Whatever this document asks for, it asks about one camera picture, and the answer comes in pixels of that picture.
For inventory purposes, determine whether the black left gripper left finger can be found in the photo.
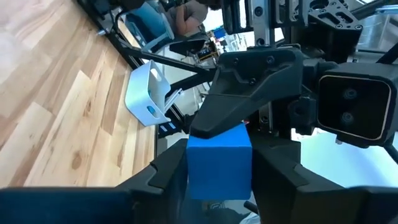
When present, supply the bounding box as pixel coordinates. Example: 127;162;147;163
114;138;189;224

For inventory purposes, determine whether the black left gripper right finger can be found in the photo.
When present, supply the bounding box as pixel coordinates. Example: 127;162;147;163
251;136;398;224

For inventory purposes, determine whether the blue cube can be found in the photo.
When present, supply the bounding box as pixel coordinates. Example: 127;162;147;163
185;123;253;200

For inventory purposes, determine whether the white plastic bin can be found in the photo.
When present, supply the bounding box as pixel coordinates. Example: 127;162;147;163
124;59;183;128

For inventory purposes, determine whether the black diagonal frame strut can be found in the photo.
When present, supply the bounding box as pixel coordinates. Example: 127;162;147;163
123;46;218;94

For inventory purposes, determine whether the blue chair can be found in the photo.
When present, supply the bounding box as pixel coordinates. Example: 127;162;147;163
124;1;175;53

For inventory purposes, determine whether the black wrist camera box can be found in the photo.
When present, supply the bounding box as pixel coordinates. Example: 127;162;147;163
317;61;393;149

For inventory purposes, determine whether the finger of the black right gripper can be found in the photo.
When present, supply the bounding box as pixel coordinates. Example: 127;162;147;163
189;47;307;139

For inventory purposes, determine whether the person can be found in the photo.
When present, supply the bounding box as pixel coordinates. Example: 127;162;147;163
167;0;210;35

